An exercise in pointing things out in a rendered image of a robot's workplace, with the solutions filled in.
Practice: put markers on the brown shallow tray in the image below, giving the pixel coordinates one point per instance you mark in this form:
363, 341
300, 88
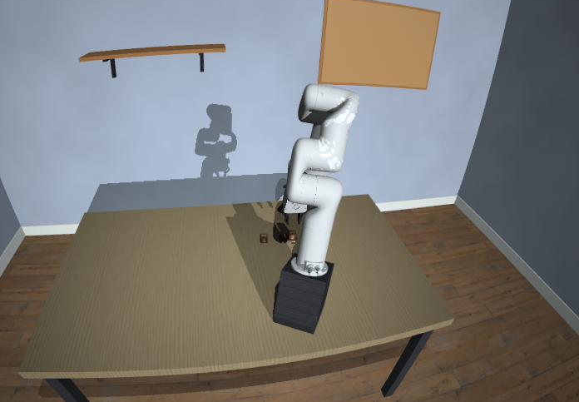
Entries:
283, 239

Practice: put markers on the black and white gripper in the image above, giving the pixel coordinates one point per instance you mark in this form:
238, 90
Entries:
289, 207

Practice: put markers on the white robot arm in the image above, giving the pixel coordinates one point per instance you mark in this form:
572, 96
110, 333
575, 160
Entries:
319, 155

